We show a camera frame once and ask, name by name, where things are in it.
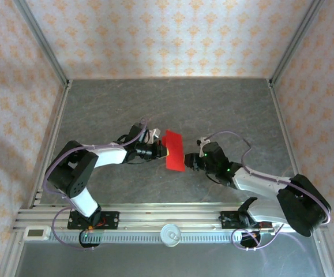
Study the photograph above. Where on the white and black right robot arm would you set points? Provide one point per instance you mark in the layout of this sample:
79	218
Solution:
299	202

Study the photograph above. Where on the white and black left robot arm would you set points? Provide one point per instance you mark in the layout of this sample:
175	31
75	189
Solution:
71	173

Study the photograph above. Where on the grey metal panel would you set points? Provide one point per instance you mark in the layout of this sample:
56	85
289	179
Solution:
155	262

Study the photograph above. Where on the small white display device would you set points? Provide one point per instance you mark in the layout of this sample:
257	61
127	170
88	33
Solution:
35	233

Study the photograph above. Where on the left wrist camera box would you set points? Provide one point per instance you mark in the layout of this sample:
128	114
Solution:
155	134

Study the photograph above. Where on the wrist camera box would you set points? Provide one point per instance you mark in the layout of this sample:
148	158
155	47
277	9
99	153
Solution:
155	134
204	141

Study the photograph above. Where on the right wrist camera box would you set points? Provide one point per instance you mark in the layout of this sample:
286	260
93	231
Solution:
204	141

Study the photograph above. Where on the long aluminium mounting rail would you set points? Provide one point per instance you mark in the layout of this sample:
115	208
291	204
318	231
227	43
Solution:
169	213

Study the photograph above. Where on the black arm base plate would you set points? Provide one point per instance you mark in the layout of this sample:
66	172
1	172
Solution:
227	220
112	220

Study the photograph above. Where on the aluminium table edge rail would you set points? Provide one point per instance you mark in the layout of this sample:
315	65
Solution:
280	115
53	138

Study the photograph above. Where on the aluminium corner post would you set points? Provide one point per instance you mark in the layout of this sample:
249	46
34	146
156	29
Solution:
45	46
293	43

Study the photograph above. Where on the aluminium frame strut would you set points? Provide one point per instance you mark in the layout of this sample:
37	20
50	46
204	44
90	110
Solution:
325	256
11	256

